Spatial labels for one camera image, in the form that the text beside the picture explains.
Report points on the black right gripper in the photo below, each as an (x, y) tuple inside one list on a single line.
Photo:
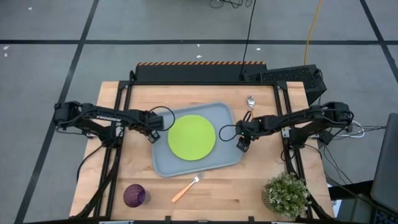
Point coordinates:
[(248, 128)]

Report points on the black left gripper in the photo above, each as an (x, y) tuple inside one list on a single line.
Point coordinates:
[(154, 122)]

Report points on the lime green plate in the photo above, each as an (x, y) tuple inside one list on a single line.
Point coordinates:
[(191, 137)]

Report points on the silver metal spoon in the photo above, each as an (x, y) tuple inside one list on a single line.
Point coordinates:
[(250, 102)]

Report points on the purple plastic cup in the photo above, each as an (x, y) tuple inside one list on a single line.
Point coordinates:
[(133, 195)]

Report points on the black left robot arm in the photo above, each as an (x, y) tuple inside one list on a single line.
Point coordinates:
[(105, 117)]

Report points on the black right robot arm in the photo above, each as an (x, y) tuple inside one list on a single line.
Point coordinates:
[(298, 117)]

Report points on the grey plastic tray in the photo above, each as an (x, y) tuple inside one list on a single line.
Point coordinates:
[(225, 149)]

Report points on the small potted green plant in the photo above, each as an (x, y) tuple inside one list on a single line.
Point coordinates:
[(287, 194)]

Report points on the black perforated computer case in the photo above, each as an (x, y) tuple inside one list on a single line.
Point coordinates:
[(289, 76)]

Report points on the grey monitor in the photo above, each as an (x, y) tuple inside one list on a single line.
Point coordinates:
[(387, 161)]

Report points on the black aluminium table frame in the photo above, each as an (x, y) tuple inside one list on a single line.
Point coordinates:
[(202, 83)]

